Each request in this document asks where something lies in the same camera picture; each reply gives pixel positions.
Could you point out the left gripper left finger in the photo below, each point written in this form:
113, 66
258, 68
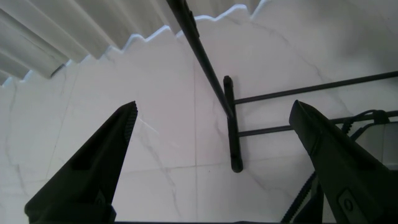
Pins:
87, 177

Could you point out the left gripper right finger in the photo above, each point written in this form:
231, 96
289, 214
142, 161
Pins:
351, 177

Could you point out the black clothes rack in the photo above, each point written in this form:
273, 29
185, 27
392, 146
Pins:
234, 140

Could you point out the white curtain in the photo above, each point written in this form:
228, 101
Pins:
46, 31

